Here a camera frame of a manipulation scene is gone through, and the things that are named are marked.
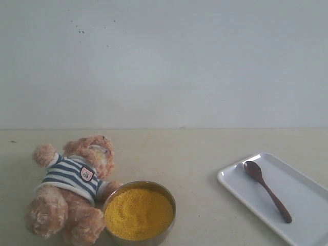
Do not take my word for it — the pink teddy bear striped sweater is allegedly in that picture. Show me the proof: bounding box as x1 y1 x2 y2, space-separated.
25 134 122 245

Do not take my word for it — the white rectangular plastic tray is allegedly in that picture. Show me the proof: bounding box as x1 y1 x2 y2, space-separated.
217 152 327 245

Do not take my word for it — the steel bowl of yellow millet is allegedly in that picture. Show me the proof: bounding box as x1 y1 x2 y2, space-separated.
103 180 176 245

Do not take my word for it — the dark wooden spoon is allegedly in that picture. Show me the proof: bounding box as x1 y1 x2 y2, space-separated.
243 160 292 223

